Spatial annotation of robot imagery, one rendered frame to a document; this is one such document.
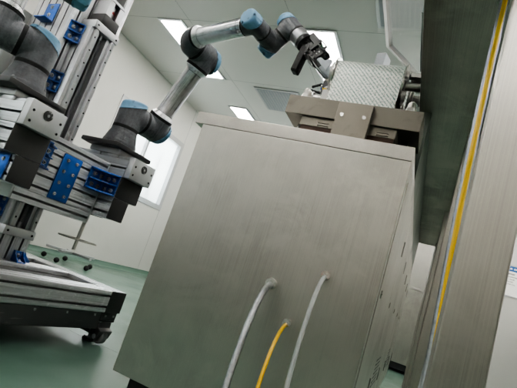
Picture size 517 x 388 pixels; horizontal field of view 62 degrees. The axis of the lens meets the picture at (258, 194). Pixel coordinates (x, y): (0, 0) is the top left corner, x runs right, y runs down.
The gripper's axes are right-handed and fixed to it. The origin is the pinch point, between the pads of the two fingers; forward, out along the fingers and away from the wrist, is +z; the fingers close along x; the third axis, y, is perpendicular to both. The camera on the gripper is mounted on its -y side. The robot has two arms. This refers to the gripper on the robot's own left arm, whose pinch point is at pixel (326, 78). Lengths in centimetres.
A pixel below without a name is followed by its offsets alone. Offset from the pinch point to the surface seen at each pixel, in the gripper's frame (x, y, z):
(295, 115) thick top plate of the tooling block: -26.7, -19.5, 21.1
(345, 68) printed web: -8.3, 5.8, 6.5
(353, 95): -8.4, 1.6, 17.5
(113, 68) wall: 235, -145, -337
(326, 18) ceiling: 174, 67, -158
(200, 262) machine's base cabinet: -34, -66, 47
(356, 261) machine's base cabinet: -34, -29, 70
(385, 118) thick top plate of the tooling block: -28.2, -0.1, 39.7
